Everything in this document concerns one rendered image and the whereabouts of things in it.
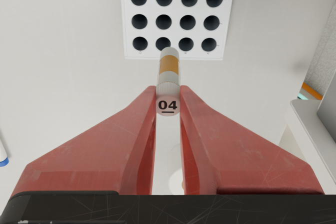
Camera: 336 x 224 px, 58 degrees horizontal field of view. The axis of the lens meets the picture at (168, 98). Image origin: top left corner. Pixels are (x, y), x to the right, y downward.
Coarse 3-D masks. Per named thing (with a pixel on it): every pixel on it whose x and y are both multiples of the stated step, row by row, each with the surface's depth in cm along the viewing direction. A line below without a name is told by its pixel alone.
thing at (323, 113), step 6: (330, 84) 23; (330, 90) 23; (324, 96) 23; (330, 96) 23; (324, 102) 23; (330, 102) 23; (318, 108) 24; (324, 108) 23; (330, 108) 23; (318, 114) 24; (324, 114) 23; (330, 114) 22; (324, 120) 23; (330, 120) 22; (330, 126) 22; (330, 132) 22
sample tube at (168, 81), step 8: (168, 48) 16; (160, 56) 16; (168, 56) 15; (176, 56) 15; (160, 64) 15; (168, 64) 14; (176, 64) 15; (160, 72) 14; (168, 72) 14; (176, 72) 14; (160, 80) 14; (168, 80) 13; (176, 80) 14; (160, 88) 13; (168, 88) 13; (176, 88) 13; (160, 96) 12; (168, 96) 12; (176, 96) 12; (160, 104) 13; (168, 104) 13; (176, 104) 13; (160, 112) 13; (168, 112) 13; (176, 112) 13
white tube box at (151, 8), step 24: (144, 0) 24; (168, 0) 24; (192, 0) 24; (216, 0) 24; (144, 24) 25; (168, 24) 25; (192, 24) 25; (216, 24) 25; (144, 48) 25; (192, 48) 25; (216, 48) 25
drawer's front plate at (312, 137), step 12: (288, 108) 26; (300, 108) 25; (312, 108) 25; (288, 120) 26; (300, 120) 24; (312, 120) 24; (300, 132) 24; (312, 132) 23; (324, 132) 23; (300, 144) 23; (312, 144) 22; (324, 144) 22; (312, 156) 22; (324, 156) 21; (312, 168) 22; (324, 168) 20; (324, 180) 20; (324, 192) 20
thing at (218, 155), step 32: (192, 96) 11; (192, 128) 8; (224, 128) 8; (192, 160) 11; (224, 160) 6; (256, 160) 6; (288, 160) 6; (192, 192) 10; (224, 192) 5; (256, 192) 5; (288, 192) 5; (320, 192) 5
